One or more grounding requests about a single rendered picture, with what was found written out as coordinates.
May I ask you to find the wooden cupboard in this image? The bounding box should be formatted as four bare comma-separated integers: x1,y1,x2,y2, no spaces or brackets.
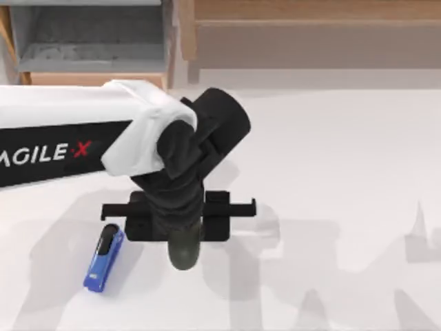
178,0,441,84

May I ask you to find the grey pierced drawer inside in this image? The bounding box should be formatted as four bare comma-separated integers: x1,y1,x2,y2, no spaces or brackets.
9,0,175,75

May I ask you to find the blue stapler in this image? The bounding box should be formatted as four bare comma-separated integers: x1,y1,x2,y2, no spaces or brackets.
82,223,126,294

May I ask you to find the pale wooden drawer front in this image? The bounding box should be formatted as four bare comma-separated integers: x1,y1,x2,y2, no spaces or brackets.
20,71,169,89

